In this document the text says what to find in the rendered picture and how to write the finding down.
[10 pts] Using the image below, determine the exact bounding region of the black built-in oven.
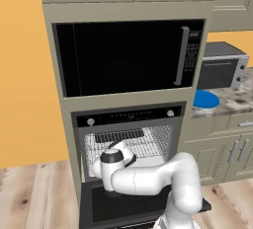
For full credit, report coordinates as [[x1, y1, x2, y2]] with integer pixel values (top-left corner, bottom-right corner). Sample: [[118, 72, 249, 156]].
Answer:
[[70, 101, 188, 229]]

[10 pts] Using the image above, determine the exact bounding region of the blue plate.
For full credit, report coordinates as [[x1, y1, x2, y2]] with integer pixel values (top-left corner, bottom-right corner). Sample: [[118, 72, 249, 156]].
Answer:
[[192, 89, 221, 114]]

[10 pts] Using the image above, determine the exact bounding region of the silver toaster oven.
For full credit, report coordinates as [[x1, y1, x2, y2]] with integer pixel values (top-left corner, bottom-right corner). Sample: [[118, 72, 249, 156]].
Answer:
[[196, 40, 251, 91]]

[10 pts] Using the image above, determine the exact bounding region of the beige base cupboard door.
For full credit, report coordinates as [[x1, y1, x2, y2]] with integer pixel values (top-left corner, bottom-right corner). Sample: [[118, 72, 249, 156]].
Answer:
[[182, 135, 244, 186], [224, 132, 253, 183]]

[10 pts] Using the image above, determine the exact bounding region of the black oven door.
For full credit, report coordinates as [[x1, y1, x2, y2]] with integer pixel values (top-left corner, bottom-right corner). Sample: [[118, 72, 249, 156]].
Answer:
[[78, 179, 212, 229]]

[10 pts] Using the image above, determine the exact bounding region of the black built-in microwave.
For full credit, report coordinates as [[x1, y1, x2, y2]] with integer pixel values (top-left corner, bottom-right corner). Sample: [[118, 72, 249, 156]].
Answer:
[[52, 19, 206, 99]]

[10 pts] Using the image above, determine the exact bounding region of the beige tall cabinet housing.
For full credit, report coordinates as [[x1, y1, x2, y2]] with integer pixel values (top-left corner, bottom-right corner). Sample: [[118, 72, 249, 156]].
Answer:
[[41, 0, 215, 207]]

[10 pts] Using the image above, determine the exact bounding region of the beige drawer front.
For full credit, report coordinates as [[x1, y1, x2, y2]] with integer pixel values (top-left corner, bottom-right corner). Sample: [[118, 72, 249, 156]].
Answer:
[[226, 112, 253, 132]]

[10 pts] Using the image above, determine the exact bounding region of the wire oven rack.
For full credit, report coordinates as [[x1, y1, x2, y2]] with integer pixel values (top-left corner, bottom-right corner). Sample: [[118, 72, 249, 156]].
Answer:
[[84, 124, 174, 162]]

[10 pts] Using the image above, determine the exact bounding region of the grey microwave handle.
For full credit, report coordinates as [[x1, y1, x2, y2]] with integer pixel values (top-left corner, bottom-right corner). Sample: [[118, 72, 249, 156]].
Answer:
[[173, 26, 191, 87]]

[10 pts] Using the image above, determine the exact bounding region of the grey base cupboard handle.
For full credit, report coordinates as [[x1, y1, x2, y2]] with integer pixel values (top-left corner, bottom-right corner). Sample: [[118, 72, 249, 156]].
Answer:
[[227, 139, 240, 166], [237, 138, 251, 164]]

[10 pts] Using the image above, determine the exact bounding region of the grey drawer handle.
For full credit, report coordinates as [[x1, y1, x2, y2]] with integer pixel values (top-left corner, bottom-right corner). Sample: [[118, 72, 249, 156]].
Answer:
[[237, 120, 253, 128]]

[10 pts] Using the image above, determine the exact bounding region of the beige wall cupboard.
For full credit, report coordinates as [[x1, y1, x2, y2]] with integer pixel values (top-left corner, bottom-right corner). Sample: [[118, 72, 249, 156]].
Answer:
[[209, 0, 253, 33]]

